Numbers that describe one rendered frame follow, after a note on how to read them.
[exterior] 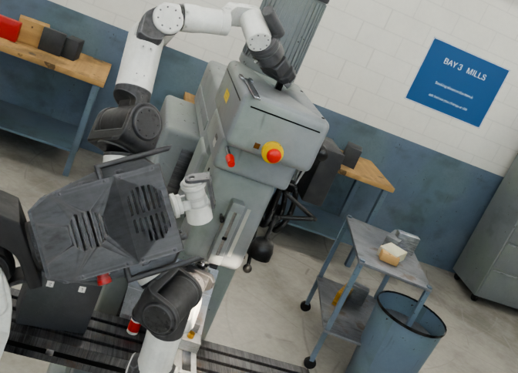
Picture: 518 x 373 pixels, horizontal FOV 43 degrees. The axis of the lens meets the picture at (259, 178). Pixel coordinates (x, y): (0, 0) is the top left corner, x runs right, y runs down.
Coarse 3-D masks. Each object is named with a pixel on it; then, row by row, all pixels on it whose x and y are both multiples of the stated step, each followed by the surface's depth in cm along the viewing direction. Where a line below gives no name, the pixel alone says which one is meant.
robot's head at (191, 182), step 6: (192, 174) 162; (198, 174) 161; (204, 174) 161; (186, 180) 159; (192, 180) 159; (198, 180) 159; (204, 180) 159; (210, 180) 161; (180, 186) 160; (186, 186) 159; (192, 186) 159; (198, 186) 159; (210, 186) 160; (210, 192) 160; (210, 198) 161
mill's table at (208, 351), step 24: (96, 312) 227; (24, 336) 202; (48, 336) 205; (72, 336) 211; (96, 336) 215; (120, 336) 221; (144, 336) 226; (48, 360) 207; (72, 360) 208; (96, 360) 209; (120, 360) 210; (216, 360) 230; (240, 360) 236; (264, 360) 243
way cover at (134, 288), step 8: (216, 272) 257; (128, 288) 246; (136, 288) 248; (144, 288) 249; (128, 296) 245; (136, 296) 247; (208, 296) 256; (128, 304) 244; (120, 312) 242; (128, 312) 243; (200, 312) 253; (200, 320) 252; (200, 328) 251; (200, 336) 250
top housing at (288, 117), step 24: (240, 72) 197; (216, 96) 216; (240, 96) 177; (264, 96) 176; (288, 96) 191; (240, 120) 175; (264, 120) 176; (288, 120) 177; (312, 120) 178; (240, 144) 178; (288, 144) 180; (312, 144) 181
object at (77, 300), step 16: (48, 288) 203; (64, 288) 204; (80, 288) 206; (96, 288) 208; (16, 304) 212; (32, 304) 203; (48, 304) 205; (64, 304) 207; (80, 304) 209; (16, 320) 204; (32, 320) 206; (48, 320) 207; (64, 320) 209; (80, 320) 211
